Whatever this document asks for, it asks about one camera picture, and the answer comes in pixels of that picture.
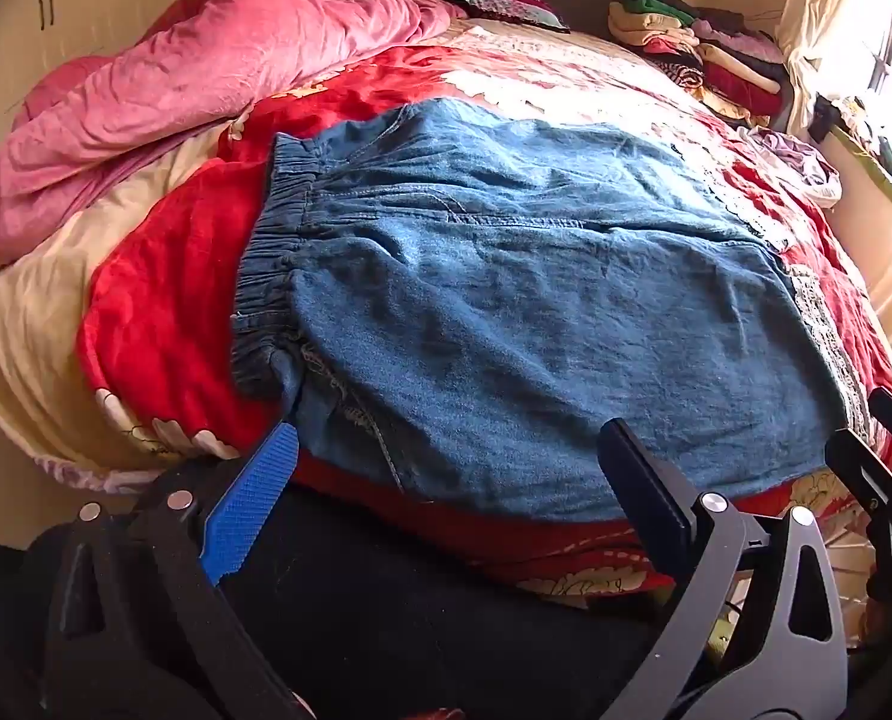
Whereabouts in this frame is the green cloth on sill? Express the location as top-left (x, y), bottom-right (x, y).
top-left (810, 94), bottom-right (892, 220)

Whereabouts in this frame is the blue denim pants lace trim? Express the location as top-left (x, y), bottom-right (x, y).
top-left (228, 97), bottom-right (867, 522)

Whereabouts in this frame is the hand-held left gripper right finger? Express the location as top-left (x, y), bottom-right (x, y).
top-left (596, 416), bottom-right (850, 720)

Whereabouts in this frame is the pile of folded clothes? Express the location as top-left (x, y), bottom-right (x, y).
top-left (607, 0), bottom-right (792, 128)

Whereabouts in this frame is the pink quilt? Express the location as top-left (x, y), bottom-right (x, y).
top-left (0, 0), bottom-right (469, 278)

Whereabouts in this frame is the cream curtain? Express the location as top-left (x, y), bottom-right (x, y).
top-left (776, 0), bottom-right (878, 136)

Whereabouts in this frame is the lavender cloth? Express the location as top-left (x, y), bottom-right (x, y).
top-left (746, 126), bottom-right (845, 209)

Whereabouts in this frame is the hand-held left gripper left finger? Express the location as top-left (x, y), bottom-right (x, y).
top-left (41, 420), bottom-right (312, 720)

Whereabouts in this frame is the red floral blanket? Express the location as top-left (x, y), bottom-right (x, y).
top-left (74, 22), bottom-right (892, 608)

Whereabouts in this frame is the cream bed sheet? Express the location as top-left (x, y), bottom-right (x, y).
top-left (0, 127), bottom-right (267, 496)

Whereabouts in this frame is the floral pillow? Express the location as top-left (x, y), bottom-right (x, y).
top-left (438, 0), bottom-right (571, 35)

